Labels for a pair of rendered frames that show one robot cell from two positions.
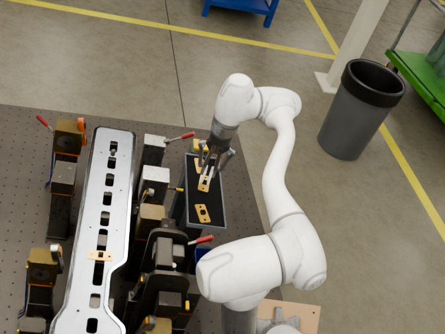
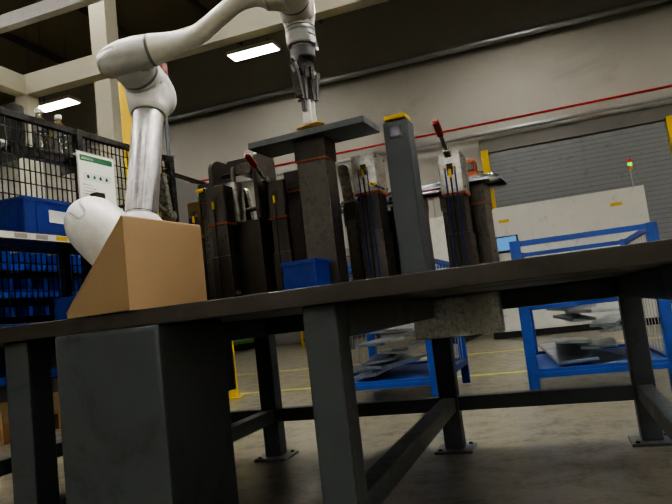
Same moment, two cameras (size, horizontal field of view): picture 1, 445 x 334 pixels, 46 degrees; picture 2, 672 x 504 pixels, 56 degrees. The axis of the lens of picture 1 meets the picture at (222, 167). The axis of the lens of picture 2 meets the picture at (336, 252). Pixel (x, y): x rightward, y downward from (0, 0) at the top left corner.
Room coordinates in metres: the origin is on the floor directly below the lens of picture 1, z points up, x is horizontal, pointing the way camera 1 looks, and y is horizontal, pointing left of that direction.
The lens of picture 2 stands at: (2.62, -1.31, 0.63)
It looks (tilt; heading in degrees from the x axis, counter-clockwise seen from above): 6 degrees up; 131
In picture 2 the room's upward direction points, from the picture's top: 7 degrees counter-clockwise
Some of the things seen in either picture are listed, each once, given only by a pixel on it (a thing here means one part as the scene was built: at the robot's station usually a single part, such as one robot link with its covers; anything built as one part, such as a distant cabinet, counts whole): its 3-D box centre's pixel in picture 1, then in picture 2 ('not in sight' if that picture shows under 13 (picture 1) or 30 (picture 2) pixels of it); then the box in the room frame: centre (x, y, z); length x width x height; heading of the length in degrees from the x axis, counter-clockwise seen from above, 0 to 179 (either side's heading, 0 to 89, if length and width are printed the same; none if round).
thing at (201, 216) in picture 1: (202, 212); not in sight; (1.30, 0.01, 1.17); 0.08 x 0.04 x 0.01; 31
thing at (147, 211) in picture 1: (146, 245); not in sight; (1.30, 0.17, 0.89); 0.12 x 0.08 x 0.38; 108
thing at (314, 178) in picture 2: (189, 230); (322, 215); (1.42, 0.03, 0.92); 0.10 x 0.08 x 0.45; 18
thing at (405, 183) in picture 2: (187, 185); (407, 201); (1.66, 0.11, 0.92); 0.08 x 0.08 x 0.44; 18
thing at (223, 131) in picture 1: (224, 124); (300, 39); (1.41, 0.04, 1.47); 0.09 x 0.09 x 0.06
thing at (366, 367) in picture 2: not in sight; (395, 331); (-0.12, 2.41, 0.48); 1.20 x 0.80 x 0.95; 111
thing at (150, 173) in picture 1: (149, 211); (373, 222); (1.46, 0.21, 0.90); 0.13 x 0.08 x 0.41; 108
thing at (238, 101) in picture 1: (238, 98); (296, 2); (1.41, 0.03, 1.58); 0.13 x 0.11 x 0.16; 123
